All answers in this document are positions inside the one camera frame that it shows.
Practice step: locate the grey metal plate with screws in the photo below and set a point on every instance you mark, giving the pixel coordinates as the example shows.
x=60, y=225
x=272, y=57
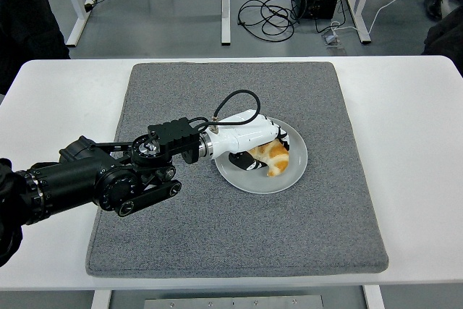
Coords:
x=231, y=302

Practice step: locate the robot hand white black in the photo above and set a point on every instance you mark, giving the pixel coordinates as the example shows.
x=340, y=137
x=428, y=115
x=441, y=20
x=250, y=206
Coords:
x=246, y=131

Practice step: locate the white desk leg frame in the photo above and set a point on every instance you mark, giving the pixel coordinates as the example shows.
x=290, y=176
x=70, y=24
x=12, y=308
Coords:
x=363, y=32
x=226, y=16
x=75, y=32

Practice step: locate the white table leg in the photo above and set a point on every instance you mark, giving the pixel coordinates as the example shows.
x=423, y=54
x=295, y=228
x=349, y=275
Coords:
x=373, y=298
x=100, y=300

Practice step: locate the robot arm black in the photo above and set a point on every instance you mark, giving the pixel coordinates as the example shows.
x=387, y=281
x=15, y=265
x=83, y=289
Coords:
x=72, y=175

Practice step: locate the light grey round plate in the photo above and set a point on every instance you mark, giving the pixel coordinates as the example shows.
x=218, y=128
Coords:
x=260, y=184

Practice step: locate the grey floor socket box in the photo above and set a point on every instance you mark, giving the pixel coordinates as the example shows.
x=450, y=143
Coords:
x=331, y=38

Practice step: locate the golden croissant bread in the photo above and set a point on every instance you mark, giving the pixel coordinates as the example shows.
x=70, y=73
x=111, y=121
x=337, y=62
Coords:
x=276, y=160

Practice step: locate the grey fabric mat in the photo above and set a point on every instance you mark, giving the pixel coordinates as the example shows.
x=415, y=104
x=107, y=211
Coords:
x=217, y=233

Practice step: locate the black bag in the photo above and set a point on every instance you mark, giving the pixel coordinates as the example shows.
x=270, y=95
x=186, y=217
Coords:
x=446, y=34

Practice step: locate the white power strip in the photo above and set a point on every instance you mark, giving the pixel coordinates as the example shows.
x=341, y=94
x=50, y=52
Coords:
x=91, y=0

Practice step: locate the person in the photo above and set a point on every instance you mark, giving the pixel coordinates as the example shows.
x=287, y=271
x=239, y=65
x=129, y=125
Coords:
x=25, y=16

